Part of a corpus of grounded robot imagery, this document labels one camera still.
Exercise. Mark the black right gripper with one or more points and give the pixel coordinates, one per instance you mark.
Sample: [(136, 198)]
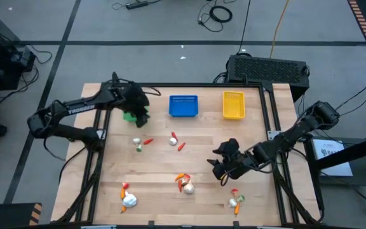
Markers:
[(234, 162)]

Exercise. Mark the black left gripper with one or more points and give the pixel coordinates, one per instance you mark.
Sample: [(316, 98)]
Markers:
[(135, 98)]

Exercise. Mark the red chili pepper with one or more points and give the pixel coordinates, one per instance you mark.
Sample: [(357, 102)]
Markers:
[(148, 141), (174, 136), (181, 146), (180, 185)]

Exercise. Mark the off-white garlic bulb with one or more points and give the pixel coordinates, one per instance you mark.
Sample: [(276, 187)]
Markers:
[(232, 202), (173, 142), (189, 188)]

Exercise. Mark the brown cap mushroom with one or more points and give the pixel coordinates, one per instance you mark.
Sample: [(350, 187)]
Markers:
[(184, 182)]

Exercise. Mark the orange chili pepper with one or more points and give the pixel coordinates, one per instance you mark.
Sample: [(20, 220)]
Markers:
[(179, 177)]

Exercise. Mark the orange carrot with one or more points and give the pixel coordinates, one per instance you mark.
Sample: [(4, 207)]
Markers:
[(237, 209), (123, 209), (122, 193)]

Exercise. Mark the large glossy white garlic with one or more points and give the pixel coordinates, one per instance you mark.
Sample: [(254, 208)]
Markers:
[(129, 200)]

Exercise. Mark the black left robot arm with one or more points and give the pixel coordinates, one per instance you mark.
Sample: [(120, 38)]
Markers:
[(81, 106)]

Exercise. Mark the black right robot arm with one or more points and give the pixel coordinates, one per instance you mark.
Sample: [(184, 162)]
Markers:
[(297, 132)]

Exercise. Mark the green plastic basket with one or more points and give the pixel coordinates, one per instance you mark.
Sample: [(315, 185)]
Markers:
[(129, 117)]

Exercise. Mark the blue plastic basket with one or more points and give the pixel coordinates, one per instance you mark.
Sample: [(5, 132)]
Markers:
[(183, 106)]

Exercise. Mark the yellow plastic basket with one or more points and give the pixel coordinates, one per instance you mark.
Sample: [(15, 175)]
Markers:
[(234, 106)]

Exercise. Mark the black perforated computer case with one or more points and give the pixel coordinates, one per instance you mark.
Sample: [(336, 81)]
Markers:
[(265, 71)]

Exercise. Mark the black power strip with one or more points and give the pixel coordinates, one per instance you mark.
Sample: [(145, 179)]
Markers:
[(137, 4)]

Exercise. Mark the white printed paper sheet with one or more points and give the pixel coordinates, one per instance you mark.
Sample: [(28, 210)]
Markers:
[(332, 156)]

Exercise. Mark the black diagonal beam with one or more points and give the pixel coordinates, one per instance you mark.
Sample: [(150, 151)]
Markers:
[(354, 152)]

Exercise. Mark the black side table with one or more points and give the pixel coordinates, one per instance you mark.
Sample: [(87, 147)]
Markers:
[(364, 178)]

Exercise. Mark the black box with hazard stripes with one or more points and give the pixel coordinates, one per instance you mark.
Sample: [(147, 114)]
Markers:
[(8, 216)]

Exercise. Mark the grey metal base plate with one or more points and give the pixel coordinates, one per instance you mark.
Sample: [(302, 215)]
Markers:
[(101, 134), (273, 135)]

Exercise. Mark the black aluminium table frame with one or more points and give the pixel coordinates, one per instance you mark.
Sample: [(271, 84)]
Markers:
[(186, 85)]

